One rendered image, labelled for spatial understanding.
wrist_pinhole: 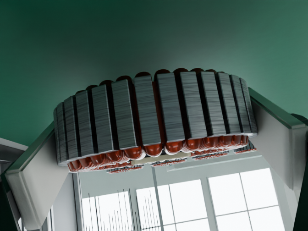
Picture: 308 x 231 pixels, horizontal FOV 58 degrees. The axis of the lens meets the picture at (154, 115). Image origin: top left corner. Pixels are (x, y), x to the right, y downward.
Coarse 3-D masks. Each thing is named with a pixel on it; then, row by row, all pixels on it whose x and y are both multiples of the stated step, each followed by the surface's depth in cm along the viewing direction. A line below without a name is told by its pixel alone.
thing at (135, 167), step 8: (248, 144) 81; (224, 152) 80; (240, 152) 83; (248, 152) 90; (168, 160) 78; (176, 160) 78; (184, 160) 81; (120, 168) 77; (128, 168) 77; (136, 168) 79
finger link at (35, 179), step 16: (48, 128) 16; (32, 144) 14; (48, 144) 14; (16, 160) 12; (32, 160) 12; (48, 160) 14; (16, 176) 11; (32, 176) 12; (48, 176) 14; (64, 176) 16; (16, 192) 12; (32, 192) 12; (48, 192) 13; (32, 208) 12; (48, 208) 13; (32, 224) 12
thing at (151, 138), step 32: (96, 96) 12; (128, 96) 11; (160, 96) 11; (192, 96) 11; (224, 96) 12; (64, 128) 13; (96, 128) 11; (128, 128) 11; (160, 128) 12; (192, 128) 11; (224, 128) 12; (256, 128) 14; (64, 160) 13; (96, 160) 12; (128, 160) 19; (160, 160) 19
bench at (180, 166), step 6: (228, 156) 314; (234, 156) 314; (240, 156) 314; (246, 156) 315; (252, 156) 317; (258, 156) 372; (186, 162) 310; (192, 162) 310; (198, 162) 311; (204, 162) 311; (210, 162) 311; (216, 162) 323; (222, 162) 379; (168, 168) 371; (174, 168) 311; (180, 168) 328; (186, 168) 385
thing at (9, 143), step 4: (0, 140) 34; (4, 140) 34; (8, 140) 35; (4, 144) 37; (8, 144) 37; (12, 144) 38; (16, 144) 38; (20, 144) 39; (20, 148) 42; (24, 148) 42
